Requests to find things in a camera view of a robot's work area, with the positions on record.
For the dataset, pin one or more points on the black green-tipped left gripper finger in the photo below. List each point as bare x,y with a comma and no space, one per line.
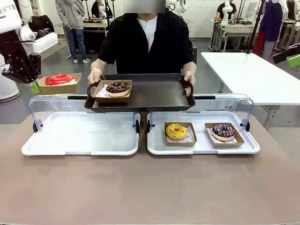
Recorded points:
16,76
34,66

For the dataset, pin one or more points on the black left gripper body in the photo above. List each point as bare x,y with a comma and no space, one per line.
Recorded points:
12,51

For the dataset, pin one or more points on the red glazed donut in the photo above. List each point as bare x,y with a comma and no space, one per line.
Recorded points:
59,79

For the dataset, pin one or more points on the cardboard box of red donut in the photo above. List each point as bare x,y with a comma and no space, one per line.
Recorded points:
58,89

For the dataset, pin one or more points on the printed paper liner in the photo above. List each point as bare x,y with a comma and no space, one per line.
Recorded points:
191,137
235,138
102,92

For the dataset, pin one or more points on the cardboard box of chocolate donut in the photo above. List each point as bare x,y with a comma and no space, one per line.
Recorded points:
112,100

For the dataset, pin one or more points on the chocolate sprinkled donut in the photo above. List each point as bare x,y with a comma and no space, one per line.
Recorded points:
118,87

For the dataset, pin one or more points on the dark brown serving tray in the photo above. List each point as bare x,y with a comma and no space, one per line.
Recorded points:
152,98

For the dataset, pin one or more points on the person's left forearm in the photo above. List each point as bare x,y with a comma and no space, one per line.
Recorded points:
189,66

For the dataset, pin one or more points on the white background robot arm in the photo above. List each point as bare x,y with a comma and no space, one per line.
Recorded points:
226,12

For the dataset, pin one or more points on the person's right forearm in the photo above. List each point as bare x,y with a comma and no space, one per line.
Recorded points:
99,65

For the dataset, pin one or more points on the person's torso black shirt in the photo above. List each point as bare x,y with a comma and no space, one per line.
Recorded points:
131,44

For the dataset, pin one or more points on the yellow sprinkled donut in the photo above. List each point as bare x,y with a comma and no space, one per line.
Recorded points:
176,131

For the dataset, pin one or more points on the cardboard box of yellow donut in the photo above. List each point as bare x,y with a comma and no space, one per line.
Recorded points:
180,144

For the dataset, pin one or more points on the purple drizzled donut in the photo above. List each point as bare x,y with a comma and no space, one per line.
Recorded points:
223,132

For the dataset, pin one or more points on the cardboard box of purple donut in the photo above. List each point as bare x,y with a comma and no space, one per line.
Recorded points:
229,144

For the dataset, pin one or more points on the person's right hand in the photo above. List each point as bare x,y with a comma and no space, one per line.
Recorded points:
95,76

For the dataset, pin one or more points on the person's left hand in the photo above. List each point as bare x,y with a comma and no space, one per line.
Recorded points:
190,77

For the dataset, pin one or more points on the black jacket on chair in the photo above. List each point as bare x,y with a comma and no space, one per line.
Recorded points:
43,22

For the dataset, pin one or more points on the bystander in grey hoodie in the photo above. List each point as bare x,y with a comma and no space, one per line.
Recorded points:
70,18

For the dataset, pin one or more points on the black background table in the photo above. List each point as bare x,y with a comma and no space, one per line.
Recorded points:
93,30

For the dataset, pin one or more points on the white display tray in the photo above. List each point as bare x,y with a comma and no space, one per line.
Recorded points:
77,140
201,150

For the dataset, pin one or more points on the dark stool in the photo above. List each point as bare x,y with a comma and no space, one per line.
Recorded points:
195,54

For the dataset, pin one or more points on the bystander in black shirt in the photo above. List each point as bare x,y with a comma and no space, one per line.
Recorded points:
225,10

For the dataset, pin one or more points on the grey background work table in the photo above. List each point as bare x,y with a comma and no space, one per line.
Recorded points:
230,30

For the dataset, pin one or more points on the white side table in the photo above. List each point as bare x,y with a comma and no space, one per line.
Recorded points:
248,75

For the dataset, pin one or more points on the black stand pole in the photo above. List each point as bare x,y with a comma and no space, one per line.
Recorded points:
254,25

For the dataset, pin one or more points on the bystander in blue apron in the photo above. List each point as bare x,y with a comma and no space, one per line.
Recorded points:
269,25

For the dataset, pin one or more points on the black flat board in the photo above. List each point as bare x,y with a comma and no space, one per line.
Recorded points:
284,54

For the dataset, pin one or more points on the green panel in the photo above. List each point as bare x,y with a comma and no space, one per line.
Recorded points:
294,61

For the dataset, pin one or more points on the white round pedestal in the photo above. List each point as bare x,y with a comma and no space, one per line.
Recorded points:
8,90

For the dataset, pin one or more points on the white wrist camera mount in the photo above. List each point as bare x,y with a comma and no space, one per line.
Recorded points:
44,43

